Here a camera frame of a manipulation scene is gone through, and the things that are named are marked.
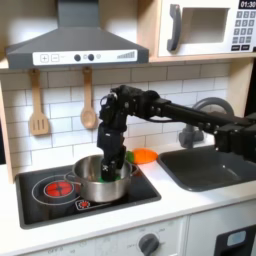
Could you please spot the steel pot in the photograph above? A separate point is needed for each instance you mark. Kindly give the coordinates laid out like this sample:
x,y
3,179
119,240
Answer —
x,y
100,191

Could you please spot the orange toy carrot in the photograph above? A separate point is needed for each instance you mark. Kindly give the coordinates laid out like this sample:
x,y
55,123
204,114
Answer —
x,y
145,155

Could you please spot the wooden spoon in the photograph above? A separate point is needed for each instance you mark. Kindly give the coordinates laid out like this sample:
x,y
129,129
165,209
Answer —
x,y
88,116

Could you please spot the white oven front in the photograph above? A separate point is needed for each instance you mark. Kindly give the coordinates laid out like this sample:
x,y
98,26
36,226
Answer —
x,y
113,241

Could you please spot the wooden slotted spatula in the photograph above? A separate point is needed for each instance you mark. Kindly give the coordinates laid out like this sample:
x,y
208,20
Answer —
x,y
38,123

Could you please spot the dark grey tap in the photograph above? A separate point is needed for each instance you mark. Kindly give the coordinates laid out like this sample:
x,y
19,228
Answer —
x,y
190,136

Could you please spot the dark grey sink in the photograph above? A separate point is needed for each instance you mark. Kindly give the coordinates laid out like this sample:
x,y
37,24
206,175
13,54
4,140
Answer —
x,y
200,173

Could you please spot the dark grey oven knob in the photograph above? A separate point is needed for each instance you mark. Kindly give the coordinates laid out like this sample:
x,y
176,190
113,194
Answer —
x,y
148,245

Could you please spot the black toy stove top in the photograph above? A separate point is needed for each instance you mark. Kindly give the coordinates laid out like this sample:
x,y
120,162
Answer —
x,y
33,210

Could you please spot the white cabinet door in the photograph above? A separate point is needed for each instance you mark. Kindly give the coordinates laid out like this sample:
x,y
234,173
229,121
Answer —
x,y
206,220

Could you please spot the grey range hood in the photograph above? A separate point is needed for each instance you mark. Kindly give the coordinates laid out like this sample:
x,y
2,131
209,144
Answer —
x,y
76,43

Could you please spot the white toy microwave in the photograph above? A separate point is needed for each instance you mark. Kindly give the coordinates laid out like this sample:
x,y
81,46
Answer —
x,y
200,48

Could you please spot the black appliance panel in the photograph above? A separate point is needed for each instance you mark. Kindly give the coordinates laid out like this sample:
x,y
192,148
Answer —
x,y
221,248

